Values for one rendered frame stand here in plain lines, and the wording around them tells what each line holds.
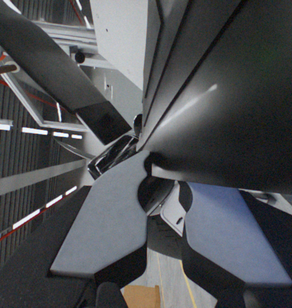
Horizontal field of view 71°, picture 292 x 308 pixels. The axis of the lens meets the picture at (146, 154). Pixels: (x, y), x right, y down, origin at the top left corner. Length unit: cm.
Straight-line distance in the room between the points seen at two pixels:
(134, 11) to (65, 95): 27
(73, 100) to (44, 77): 5
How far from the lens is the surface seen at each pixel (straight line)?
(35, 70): 33
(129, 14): 54
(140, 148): 18
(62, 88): 33
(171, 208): 31
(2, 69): 58
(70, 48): 86
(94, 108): 33
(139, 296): 823
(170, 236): 49
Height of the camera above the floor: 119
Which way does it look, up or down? 1 degrees down
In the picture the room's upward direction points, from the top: 83 degrees counter-clockwise
